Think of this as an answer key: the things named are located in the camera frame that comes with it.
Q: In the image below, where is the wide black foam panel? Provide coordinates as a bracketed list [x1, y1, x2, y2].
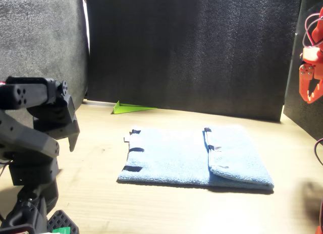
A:
[84, 0, 303, 123]

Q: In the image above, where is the grey foam panel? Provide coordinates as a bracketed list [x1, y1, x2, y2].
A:
[0, 0, 89, 118]

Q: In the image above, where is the green clamp at black arm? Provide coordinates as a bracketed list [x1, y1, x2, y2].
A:
[51, 226, 71, 234]

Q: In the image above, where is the narrow black foam panel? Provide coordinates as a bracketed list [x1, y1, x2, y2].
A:
[282, 0, 323, 145]

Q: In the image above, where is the light blue towel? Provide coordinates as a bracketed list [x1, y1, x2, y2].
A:
[117, 125, 275, 191]

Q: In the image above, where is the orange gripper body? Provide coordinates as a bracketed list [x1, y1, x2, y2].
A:
[300, 45, 323, 80]

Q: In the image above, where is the green plastic wedge bracket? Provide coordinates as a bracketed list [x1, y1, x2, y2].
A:
[111, 100, 157, 115]

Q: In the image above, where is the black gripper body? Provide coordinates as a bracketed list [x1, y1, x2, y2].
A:
[34, 117, 81, 141]

